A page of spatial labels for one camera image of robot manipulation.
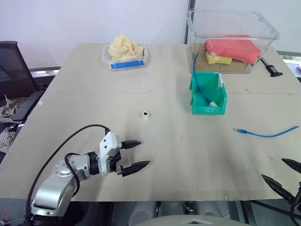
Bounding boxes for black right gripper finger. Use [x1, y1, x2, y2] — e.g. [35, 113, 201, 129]
[281, 158, 301, 174]
[261, 174, 295, 201]

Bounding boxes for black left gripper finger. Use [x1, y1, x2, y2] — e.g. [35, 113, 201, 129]
[119, 161, 151, 178]
[122, 140, 143, 150]

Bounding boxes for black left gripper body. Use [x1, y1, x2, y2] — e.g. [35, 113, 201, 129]
[107, 140, 126, 177]

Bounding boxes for green plastic parts bin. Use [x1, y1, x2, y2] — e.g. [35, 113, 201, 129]
[189, 71, 229, 115]

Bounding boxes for light grey rounded dome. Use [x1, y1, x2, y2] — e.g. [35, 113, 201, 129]
[140, 213, 241, 226]

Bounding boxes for blue plastic strip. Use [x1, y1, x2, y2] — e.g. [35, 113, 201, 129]
[110, 60, 144, 70]

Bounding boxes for small clear plastic container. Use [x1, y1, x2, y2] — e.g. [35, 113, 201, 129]
[102, 44, 150, 71]

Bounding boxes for crumpled yellow cloth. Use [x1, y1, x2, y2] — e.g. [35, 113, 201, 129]
[107, 34, 146, 60]

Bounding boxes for yellow sponge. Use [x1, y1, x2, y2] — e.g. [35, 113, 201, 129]
[206, 51, 232, 65]

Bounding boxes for patterned grey brown cloth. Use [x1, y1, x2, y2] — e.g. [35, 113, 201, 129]
[0, 95, 32, 154]

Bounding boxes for black mesh office chair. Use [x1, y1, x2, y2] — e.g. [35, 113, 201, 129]
[0, 40, 46, 132]

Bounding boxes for large clear plastic tub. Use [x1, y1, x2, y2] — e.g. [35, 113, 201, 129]
[186, 8, 281, 74]

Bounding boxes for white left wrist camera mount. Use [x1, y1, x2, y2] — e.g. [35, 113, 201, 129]
[98, 131, 123, 176]

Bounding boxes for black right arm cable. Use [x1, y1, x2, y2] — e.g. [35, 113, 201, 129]
[289, 181, 301, 226]

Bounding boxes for blue Ethernet cable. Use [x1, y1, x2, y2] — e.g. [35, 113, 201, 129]
[193, 52, 219, 108]
[233, 125, 300, 138]

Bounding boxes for black handled tool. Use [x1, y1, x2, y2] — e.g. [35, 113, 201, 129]
[260, 57, 284, 78]

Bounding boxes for dark vertical frame post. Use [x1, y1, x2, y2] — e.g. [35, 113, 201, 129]
[182, 0, 196, 45]

